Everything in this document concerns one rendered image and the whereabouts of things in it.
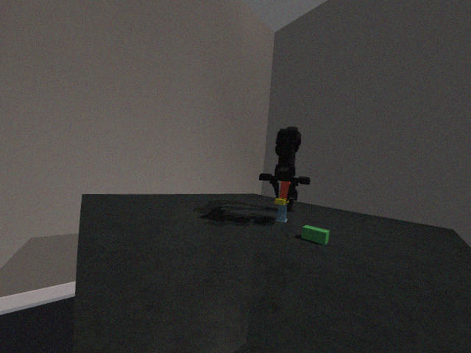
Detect green rectangular block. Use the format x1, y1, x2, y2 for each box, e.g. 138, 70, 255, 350
301, 225, 330, 245

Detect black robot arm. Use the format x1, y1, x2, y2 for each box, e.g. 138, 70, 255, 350
275, 126, 301, 213

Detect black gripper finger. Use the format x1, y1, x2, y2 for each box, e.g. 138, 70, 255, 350
270, 182, 279, 199
287, 184, 298, 202

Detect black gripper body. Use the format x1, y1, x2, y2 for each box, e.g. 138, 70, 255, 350
259, 160, 311, 185

